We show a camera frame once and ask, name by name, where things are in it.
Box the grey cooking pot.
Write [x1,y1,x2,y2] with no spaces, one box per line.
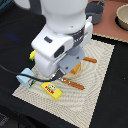
[85,0,106,25]

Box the pink wooden tray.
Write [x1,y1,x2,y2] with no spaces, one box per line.
[93,0,128,43]

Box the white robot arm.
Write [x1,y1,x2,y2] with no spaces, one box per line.
[14,0,93,81]

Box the round wooden plate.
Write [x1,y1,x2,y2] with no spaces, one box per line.
[69,63,82,79]

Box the wooden handled toy fork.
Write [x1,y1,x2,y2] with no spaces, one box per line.
[60,78,85,90]

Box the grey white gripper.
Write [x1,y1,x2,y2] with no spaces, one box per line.
[50,46,85,81]

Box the black cable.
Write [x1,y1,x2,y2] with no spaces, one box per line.
[0,63,51,83]

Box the toy bread loaf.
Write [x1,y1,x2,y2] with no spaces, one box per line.
[70,63,80,74]

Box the yellow butter box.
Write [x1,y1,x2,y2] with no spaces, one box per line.
[41,82,62,100]

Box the light blue milk carton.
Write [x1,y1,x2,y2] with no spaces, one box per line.
[16,68,35,88]

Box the striped beige placemat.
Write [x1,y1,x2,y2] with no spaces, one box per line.
[13,40,114,128]

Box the beige bowl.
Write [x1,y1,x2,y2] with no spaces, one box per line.
[116,4,128,31]

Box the yellow toy banana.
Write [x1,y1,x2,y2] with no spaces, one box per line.
[29,50,36,61]

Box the wooden handled toy knife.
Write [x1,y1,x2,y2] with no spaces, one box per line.
[83,57,97,63]

